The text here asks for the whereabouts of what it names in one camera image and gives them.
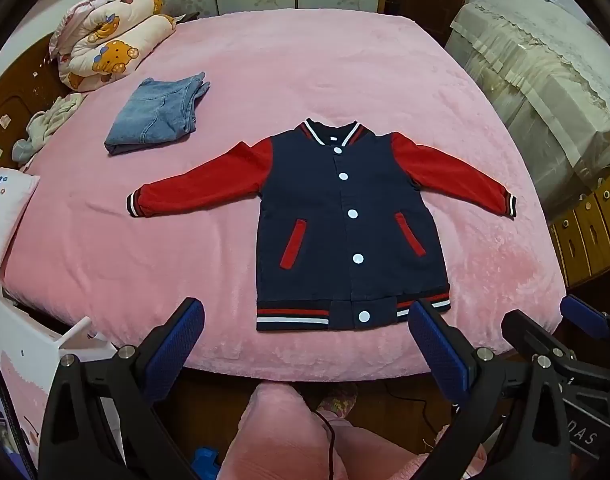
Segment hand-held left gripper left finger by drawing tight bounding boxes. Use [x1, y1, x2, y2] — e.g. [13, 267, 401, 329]
[37, 297, 206, 480]

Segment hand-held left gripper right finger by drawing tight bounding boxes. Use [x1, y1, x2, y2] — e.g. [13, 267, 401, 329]
[407, 299, 574, 480]

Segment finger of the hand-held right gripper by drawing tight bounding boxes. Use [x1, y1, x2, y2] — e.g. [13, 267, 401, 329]
[560, 295, 610, 361]
[501, 310, 578, 376]

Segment navy and red baseball jacket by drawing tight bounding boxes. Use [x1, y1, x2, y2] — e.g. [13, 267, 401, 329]
[126, 119, 518, 332]

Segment yellow wooden drawer cabinet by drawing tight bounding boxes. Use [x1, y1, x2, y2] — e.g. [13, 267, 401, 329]
[547, 167, 610, 288]

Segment floral slipper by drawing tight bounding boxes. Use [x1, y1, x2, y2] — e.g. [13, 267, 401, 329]
[317, 385, 358, 418]

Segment blue plastic object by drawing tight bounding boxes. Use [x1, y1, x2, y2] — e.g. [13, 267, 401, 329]
[192, 450, 226, 480]

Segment person's pink plush pants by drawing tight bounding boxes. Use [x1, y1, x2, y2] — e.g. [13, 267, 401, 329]
[222, 382, 486, 480]

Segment white pillow with blue print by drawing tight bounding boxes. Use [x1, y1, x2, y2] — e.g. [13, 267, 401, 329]
[0, 167, 42, 273]

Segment folded blue jeans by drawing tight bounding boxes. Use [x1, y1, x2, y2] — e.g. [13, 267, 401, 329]
[104, 71, 210, 157]

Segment lace covered furniture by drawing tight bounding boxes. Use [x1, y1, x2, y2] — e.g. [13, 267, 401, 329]
[445, 0, 610, 201]

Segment crumpled grey cloth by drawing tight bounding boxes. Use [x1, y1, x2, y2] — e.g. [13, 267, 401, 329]
[12, 92, 86, 165]

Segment brown wooden headboard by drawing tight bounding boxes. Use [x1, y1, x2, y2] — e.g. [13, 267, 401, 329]
[0, 30, 80, 211]

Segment pink plush bed blanket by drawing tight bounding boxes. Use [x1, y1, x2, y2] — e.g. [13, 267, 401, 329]
[0, 10, 568, 383]

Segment bear print quilt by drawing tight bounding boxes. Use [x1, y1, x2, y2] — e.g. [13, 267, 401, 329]
[49, 0, 180, 93]

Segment black cable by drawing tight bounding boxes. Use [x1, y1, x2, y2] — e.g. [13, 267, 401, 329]
[312, 407, 340, 480]

